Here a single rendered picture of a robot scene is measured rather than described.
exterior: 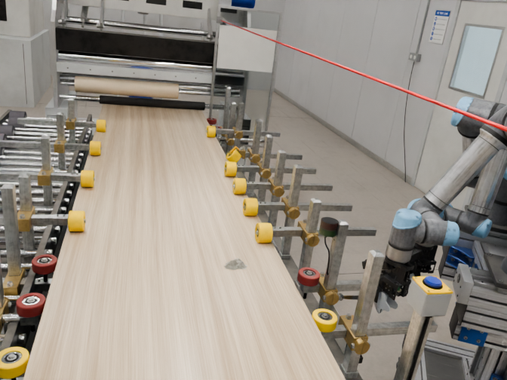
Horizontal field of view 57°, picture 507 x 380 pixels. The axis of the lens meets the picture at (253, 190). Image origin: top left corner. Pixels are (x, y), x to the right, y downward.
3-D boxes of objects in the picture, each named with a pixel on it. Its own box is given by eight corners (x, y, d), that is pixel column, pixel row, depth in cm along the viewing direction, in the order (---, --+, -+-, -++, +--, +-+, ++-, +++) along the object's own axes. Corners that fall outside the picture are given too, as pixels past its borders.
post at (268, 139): (261, 215, 270) (271, 134, 253) (262, 217, 267) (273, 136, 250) (255, 215, 270) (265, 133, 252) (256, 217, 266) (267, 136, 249)
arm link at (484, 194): (536, 112, 169) (487, 239, 178) (503, 105, 175) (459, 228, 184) (532, 107, 160) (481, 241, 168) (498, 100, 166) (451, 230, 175)
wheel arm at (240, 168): (313, 172, 272) (314, 166, 271) (315, 174, 269) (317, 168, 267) (228, 170, 260) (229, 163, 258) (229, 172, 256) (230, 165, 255)
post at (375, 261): (349, 373, 158) (379, 248, 141) (354, 381, 155) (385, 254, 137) (339, 374, 157) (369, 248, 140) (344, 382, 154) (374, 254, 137)
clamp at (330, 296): (324, 284, 182) (327, 273, 180) (337, 305, 170) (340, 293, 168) (311, 284, 181) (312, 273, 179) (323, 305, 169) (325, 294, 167)
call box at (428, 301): (428, 301, 120) (437, 275, 117) (445, 318, 114) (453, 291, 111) (404, 302, 118) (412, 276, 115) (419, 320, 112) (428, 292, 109)
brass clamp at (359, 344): (351, 326, 160) (354, 314, 158) (370, 354, 148) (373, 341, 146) (335, 327, 159) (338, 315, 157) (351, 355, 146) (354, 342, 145)
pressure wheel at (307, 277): (311, 291, 181) (315, 265, 177) (318, 304, 174) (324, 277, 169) (291, 292, 179) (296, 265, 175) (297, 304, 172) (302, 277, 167)
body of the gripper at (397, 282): (392, 302, 143) (401, 268, 138) (372, 287, 149) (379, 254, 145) (409, 296, 147) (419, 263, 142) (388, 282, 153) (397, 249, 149)
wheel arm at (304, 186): (330, 188, 250) (330, 182, 248) (332, 191, 246) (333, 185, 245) (238, 186, 237) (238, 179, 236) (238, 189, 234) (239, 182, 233)
